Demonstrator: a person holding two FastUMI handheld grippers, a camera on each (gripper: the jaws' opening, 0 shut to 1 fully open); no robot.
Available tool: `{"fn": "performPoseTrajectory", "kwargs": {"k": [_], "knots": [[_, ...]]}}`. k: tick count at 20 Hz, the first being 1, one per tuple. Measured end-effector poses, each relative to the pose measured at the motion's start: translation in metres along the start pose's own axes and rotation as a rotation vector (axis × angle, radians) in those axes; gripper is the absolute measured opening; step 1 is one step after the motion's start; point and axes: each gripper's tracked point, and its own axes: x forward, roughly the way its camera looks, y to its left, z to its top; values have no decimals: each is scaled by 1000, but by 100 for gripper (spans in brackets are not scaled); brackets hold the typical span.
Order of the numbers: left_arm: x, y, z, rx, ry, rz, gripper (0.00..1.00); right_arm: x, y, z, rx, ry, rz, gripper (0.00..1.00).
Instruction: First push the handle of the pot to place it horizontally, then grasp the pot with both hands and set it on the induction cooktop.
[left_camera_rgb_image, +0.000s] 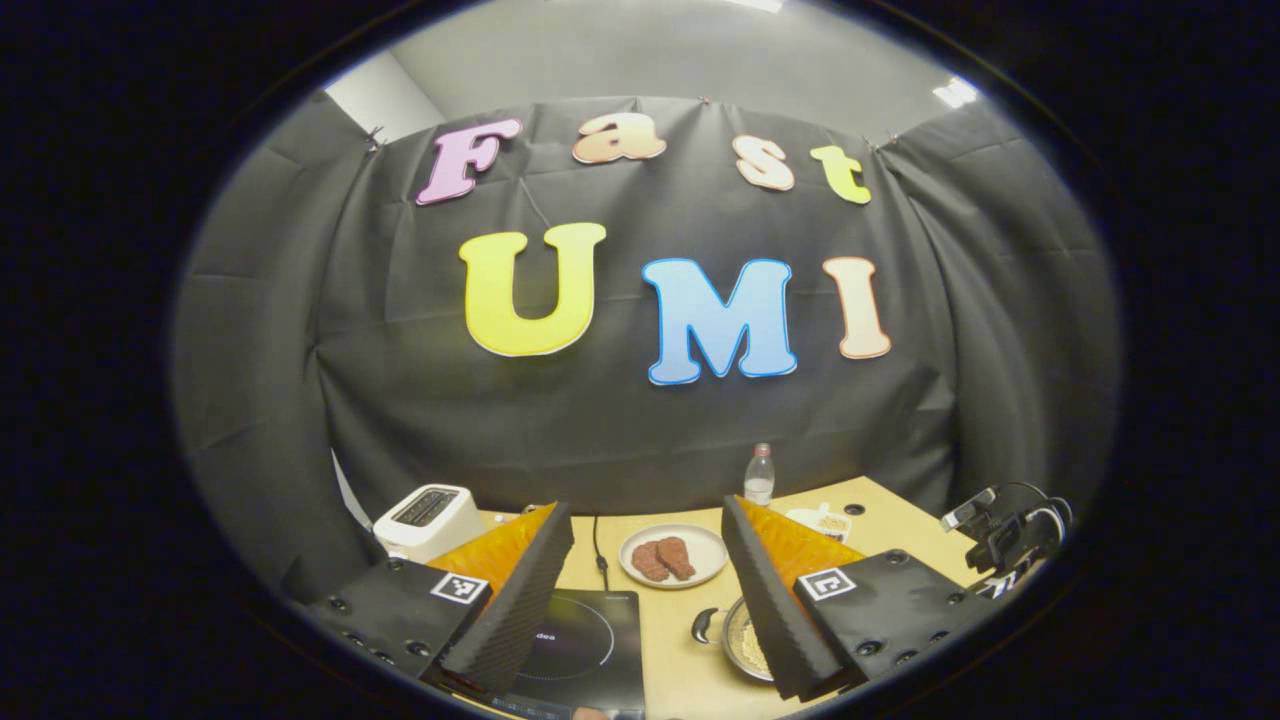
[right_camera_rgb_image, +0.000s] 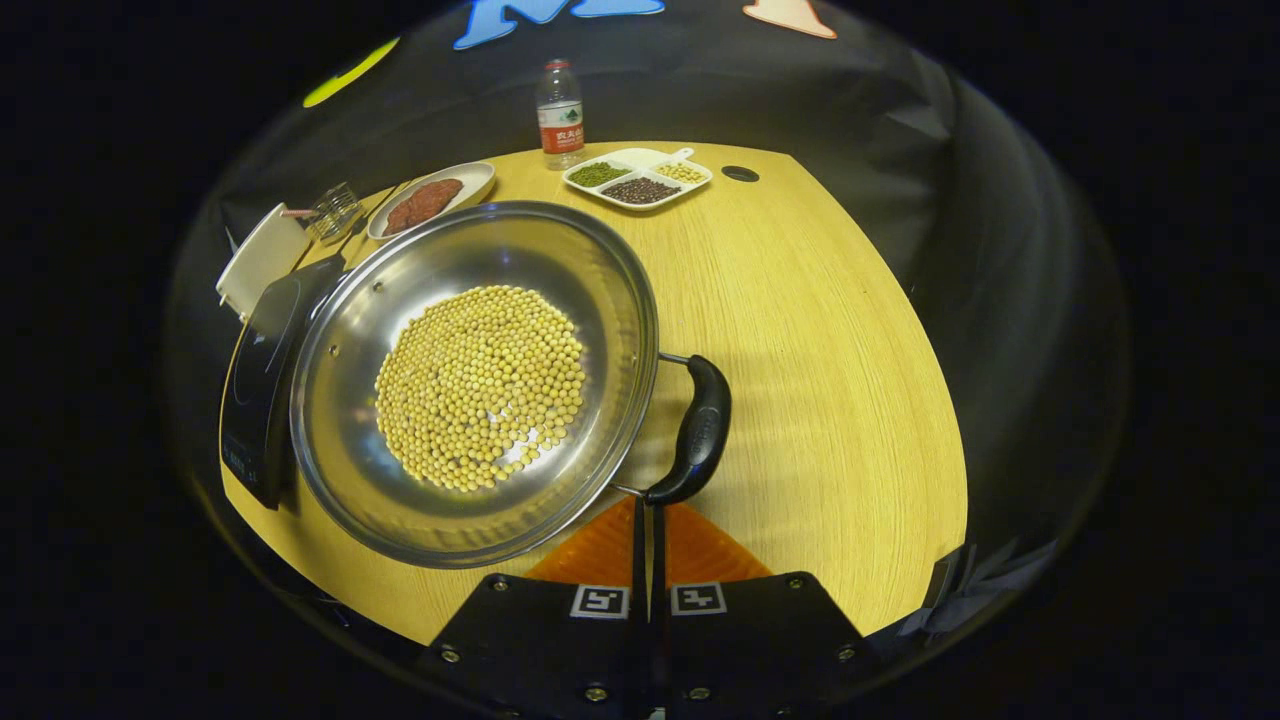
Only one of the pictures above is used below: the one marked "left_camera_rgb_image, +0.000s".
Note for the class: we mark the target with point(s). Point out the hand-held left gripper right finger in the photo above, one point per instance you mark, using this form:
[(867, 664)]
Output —
[(775, 610)]

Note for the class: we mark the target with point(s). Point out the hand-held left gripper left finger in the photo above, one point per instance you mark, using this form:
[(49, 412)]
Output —
[(520, 610)]

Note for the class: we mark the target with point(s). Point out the black induction cooktop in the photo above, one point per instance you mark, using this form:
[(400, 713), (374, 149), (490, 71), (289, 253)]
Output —
[(590, 640)]

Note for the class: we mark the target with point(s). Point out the pile of soybeans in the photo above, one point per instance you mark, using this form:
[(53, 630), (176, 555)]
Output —
[(755, 650)]

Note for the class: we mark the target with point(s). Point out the round white plate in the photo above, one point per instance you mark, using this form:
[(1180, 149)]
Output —
[(700, 560)]

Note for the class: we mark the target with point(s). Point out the white divided dish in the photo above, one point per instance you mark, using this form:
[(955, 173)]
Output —
[(825, 520)]

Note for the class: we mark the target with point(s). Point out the pile of yellow beans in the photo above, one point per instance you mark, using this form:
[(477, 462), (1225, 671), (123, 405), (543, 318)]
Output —
[(832, 522)]

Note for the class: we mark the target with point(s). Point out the brown meat patty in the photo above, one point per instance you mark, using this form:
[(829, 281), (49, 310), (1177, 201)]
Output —
[(650, 562), (677, 557)]

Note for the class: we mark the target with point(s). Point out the white toaster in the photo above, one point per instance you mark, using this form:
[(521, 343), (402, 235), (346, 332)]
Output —
[(430, 525)]

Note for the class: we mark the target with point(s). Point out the clear plastic bottle red label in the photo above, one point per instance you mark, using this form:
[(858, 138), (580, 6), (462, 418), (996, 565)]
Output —
[(759, 480)]

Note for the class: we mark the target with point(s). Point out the ceiling light panel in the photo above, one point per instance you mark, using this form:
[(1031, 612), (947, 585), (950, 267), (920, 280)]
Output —
[(956, 92)]

